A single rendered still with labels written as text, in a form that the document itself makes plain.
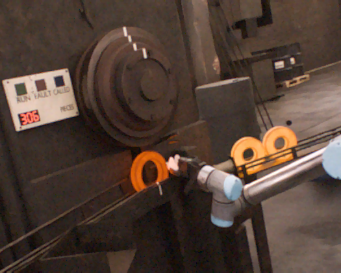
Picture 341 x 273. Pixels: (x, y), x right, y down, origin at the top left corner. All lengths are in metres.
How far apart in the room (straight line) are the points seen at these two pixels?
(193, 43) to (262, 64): 3.73
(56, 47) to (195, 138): 0.79
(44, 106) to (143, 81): 0.38
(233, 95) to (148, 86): 2.79
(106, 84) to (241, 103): 2.95
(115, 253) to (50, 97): 0.63
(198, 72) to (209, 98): 1.78
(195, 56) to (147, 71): 4.53
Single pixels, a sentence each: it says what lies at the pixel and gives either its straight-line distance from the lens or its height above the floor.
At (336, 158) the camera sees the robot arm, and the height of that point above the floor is 0.80.
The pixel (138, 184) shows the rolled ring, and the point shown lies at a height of 0.74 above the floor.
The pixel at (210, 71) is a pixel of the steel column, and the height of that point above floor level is 0.97.
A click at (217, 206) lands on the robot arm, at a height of 0.60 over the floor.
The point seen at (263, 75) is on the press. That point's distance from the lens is 9.80.
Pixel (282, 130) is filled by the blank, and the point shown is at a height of 0.78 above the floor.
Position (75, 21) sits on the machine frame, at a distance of 1.90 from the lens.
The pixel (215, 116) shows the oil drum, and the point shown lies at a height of 0.59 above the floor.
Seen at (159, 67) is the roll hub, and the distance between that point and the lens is 1.82.
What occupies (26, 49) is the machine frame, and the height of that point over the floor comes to 1.34.
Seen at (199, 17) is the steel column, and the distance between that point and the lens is 6.10.
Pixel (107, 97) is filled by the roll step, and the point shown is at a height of 1.11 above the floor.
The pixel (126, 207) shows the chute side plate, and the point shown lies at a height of 0.68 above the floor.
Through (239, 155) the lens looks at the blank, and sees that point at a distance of 2.08.
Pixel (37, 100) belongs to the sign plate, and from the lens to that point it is 1.73.
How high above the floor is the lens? 1.18
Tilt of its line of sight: 12 degrees down
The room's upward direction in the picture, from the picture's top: 12 degrees counter-clockwise
